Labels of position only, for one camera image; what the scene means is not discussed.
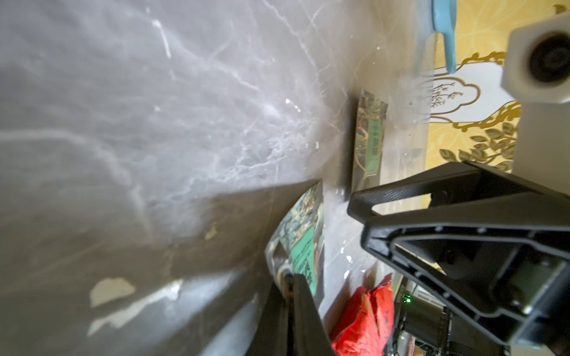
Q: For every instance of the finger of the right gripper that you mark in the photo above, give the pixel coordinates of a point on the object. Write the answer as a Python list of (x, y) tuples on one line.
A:
[(492, 246)]

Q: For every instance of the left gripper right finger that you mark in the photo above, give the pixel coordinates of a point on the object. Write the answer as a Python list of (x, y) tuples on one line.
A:
[(308, 334)]

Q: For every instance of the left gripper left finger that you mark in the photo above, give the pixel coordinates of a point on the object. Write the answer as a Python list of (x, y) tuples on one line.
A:
[(274, 334)]

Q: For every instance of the green tea bag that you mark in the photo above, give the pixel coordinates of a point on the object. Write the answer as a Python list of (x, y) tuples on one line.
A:
[(297, 245), (371, 116)]

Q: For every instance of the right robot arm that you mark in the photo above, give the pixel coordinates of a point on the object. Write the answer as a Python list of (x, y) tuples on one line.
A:
[(444, 332)]

